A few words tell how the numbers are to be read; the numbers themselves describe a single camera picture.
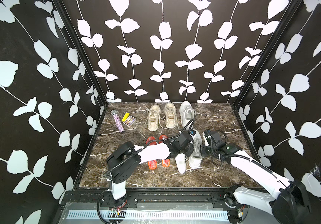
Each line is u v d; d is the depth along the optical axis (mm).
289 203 380
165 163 864
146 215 701
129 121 1074
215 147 620
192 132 756
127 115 1113
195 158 799
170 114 1074
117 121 1041
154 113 1039
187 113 1039
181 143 661
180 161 880
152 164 859
